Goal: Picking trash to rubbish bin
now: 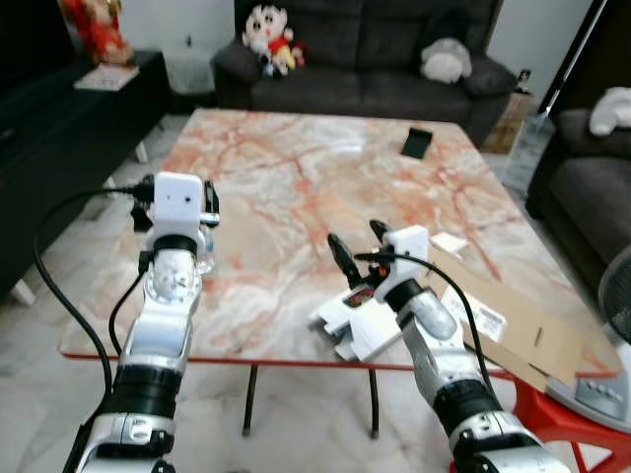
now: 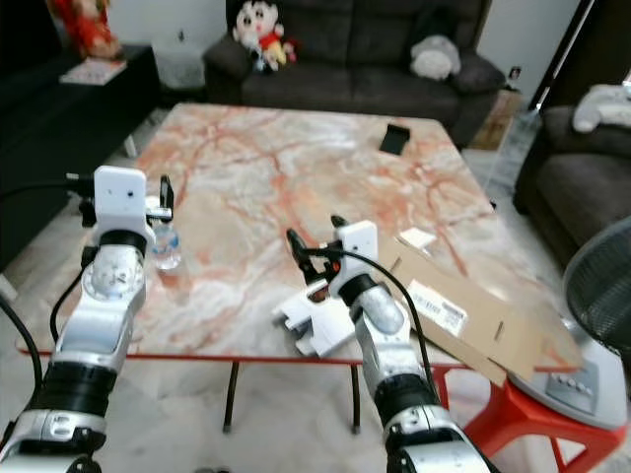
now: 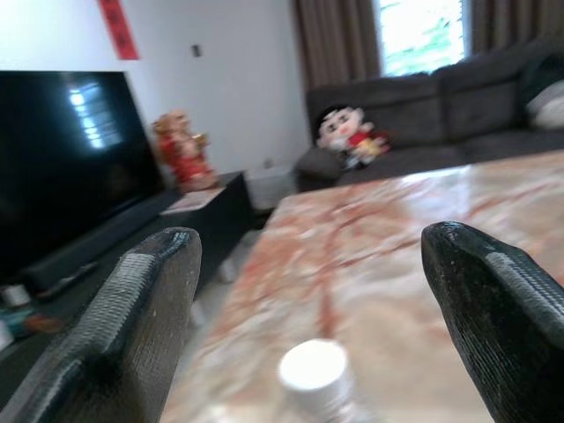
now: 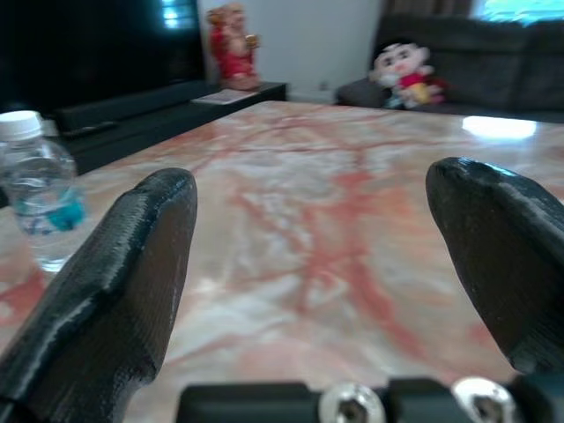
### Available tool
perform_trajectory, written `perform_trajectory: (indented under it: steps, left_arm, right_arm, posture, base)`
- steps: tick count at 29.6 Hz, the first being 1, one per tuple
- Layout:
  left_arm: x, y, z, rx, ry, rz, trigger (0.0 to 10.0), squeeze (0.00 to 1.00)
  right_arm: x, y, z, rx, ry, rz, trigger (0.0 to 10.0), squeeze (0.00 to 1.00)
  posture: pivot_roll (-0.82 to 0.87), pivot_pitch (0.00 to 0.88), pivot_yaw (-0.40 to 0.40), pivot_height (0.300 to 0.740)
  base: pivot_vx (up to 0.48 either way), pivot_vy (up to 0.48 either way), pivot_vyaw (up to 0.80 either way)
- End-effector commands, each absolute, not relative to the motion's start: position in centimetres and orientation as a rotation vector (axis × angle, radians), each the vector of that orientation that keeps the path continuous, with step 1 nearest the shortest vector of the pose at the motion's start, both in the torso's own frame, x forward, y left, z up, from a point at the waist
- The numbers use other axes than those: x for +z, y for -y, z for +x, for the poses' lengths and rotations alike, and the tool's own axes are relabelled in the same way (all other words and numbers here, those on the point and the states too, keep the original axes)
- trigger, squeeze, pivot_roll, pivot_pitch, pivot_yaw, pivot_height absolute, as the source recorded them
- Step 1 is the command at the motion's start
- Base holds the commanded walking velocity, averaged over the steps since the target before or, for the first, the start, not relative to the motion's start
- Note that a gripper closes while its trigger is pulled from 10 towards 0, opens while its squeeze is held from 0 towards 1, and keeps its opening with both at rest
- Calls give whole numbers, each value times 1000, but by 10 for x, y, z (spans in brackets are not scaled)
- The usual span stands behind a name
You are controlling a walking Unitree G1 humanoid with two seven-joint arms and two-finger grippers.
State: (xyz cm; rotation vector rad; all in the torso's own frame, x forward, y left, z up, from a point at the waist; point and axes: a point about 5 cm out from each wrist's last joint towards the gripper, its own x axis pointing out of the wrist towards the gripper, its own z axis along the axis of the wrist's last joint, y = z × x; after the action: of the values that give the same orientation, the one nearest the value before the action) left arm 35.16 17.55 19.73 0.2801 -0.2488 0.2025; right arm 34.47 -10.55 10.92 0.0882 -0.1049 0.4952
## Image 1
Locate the cartoon boy plush doll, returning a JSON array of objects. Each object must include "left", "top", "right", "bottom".
[{"left": 241, "top": 2, "right": 306, "bottom": 79}]

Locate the black low cabinet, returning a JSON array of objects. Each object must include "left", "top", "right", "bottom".
[{"left": 0, "top": 49, "right": 172, "bottom": 299}]

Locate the pale printed booklet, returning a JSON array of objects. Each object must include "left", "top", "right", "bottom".
[{"left": 73, "top": 63, "right": 141, "bottom": 93}]

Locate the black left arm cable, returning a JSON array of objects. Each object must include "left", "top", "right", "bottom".
[{"left": 33, "top": 185, "right": 151, "bottom": 397}]

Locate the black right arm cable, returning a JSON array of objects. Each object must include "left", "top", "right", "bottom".
[{"left": 353, "top": 250, "right": 495, "bottom": 387}]

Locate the flat brown cardboard sheet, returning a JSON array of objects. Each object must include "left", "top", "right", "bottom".
[{"left": 424, "top": 246, "right": 624, "bottom": 392}]

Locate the dark grey armchair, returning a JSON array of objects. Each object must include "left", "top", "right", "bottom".
[{"left": 526, "top": 106, "right": 631, "bottom": 289}]

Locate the red ornament figure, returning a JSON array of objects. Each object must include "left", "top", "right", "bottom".
[{"left": 57, "top": 0, "right": 135, "bottom": 68}]

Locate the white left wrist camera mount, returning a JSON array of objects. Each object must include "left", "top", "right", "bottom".
[{"left": 152, "top": 172, "right": 209, "bottom": 243}]

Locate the red plastic stool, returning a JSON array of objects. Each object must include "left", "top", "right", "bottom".
[{"left": 449, "top": 374, "right": 631, "bottom": 473}]

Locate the black metal table leg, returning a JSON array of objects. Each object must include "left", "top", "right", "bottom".
[
  {"left": 367, "top": 367, "right": 383, "bottom": 440},
  {"left": 243, "top": 365, "right": 260, "bottom": 438}
]

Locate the white mesh storage basket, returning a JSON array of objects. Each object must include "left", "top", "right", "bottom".
[{"left": 162, "top": 47, "right": 217, "bottom": 97}]

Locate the white leaning pole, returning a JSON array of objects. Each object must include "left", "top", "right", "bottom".
[{"left": 548, "top": 0, "right": 606, "bottom": 113}]

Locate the small white paper card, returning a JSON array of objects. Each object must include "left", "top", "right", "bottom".
[{"left": 430, "top": 232, "right": 470, "bottom": 256}]

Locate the brown woven mat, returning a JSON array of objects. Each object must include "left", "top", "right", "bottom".
[{"left": 481, "top": 93, "right": 534, "bottom": 156}]

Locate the clear plastic water bottle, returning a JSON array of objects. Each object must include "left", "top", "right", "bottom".
[{"left": 195, "top": 227, "right": 217, "bottom": 276}]

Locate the white flattened paper carton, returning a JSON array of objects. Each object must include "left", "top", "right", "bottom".
[{"left": 310, "top": 286, "right": 406, "bottom": 363}]

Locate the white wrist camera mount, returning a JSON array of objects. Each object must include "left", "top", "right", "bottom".
[
  {"left": 152, "top": 172, "right": 209, "bottom": 243},
  {"left": 388, "top": 225, "right": 432, "bottom": 289}
]

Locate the dark grey fabric sofa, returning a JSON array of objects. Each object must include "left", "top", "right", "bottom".
[{"left": 211, "top": 0, "right": 520, "bottom": 146}]

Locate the white plush toy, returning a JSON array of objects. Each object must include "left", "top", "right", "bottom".
[{"left": 589, "top": 87, "right": 631, "bottom": 138}]

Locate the grey electric fan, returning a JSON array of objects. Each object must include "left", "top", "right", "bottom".
[{"left": 545, "top": 246, "right": 631, "bottom": 437}]

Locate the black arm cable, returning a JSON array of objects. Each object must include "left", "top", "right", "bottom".
[
  {"left": 33, "top": 185, "right": 151, "bottom": 397},
  {"left": 353, "top": 250, "right": 495, "bottom": 387}
]

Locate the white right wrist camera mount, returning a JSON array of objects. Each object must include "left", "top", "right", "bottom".
[{"left": 388, "top": 225, "right": 432, "bottom": 289}]

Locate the grey round plush toy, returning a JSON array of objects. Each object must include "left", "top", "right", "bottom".
[{"left": 418, "top": 37, "right": 475, "bottom": 86}]

